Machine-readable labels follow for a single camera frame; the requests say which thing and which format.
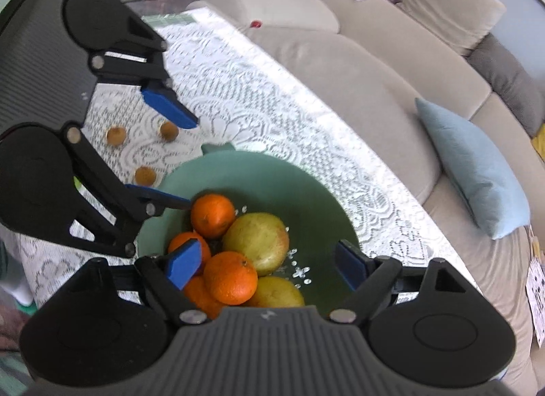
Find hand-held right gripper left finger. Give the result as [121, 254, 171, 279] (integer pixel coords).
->
[57, 239, 212, 327]

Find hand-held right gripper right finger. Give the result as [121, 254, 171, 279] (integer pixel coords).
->
[328, 240, 469, 329]

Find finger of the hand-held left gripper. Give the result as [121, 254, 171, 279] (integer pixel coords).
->
[62, 122, 192, 259]
[89, 16, 200, 130]

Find orange tangerine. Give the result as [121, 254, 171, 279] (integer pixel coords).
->
[183, 275, 226, 320]
[190, 194, 237, 239]
[203, 251, 259, 306]
[167, 231, 212, 266]

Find small brown kiwi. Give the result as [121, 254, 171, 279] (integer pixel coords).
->
[159, 120, 180, 142]
[134, 166, 157, 187]
[106, 125, 127, 146]

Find green plastic colander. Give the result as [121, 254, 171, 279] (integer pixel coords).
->
[135, 142, 363, 320]

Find yellow-red apple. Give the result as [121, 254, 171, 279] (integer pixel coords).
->
[222, 213, 289, 276]

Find green pear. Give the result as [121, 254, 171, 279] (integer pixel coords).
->
[247, 276, 306, 308]

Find white lace tablecloth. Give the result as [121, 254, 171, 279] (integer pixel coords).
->
[17, 8, 469, 320]

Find light blue pillow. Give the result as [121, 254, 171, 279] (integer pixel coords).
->
[415, 97, 531, 240]

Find green slipper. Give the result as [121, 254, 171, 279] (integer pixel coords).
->
[15, 299, 39, 317]

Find person's leg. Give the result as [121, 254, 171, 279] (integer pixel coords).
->
[0, 226, 37, 307]

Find beige sofa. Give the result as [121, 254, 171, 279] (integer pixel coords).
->
[185, 0, 545, 396]

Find printed paper sheet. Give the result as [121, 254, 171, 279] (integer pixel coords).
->
[525, 226, 545, 348]

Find grey checked pillow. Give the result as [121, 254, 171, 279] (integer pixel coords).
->
[467, 33, 545, 138]

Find beige pillow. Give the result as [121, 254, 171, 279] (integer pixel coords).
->
[400, 0, 507, 56]

